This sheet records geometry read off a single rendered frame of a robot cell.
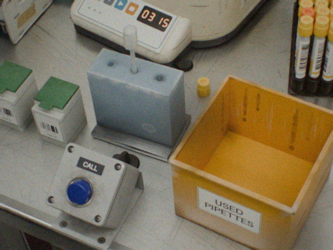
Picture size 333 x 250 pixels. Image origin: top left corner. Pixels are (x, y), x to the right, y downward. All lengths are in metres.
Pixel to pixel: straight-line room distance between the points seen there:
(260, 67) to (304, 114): 0.18
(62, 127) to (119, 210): 0.13
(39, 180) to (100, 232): 0.10
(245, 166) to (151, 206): 0.12
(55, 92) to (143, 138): 0.11
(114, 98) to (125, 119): 0.03
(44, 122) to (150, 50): 0.17
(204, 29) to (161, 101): 0.18
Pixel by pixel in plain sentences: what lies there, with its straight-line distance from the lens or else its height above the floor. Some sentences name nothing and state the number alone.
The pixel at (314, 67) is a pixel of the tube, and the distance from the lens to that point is 0.85.
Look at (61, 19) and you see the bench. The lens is 1.00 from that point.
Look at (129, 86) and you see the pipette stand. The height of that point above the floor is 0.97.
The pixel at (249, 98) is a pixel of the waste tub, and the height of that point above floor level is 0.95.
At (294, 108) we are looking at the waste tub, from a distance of 0.75.
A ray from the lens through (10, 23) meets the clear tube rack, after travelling 0.95.
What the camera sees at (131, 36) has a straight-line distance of 0.72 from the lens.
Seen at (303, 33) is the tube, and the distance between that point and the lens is 0.81.
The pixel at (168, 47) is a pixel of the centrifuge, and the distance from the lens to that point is 0.88.
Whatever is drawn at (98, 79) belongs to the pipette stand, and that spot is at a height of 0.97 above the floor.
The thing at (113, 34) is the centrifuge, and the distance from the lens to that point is 0.92.
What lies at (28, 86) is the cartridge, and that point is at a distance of 0.84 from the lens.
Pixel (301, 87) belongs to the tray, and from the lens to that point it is 0.87.
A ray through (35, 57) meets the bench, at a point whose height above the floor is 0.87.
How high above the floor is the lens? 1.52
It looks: 51 degrees down
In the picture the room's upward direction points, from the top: 5 degrees counter-clockwise
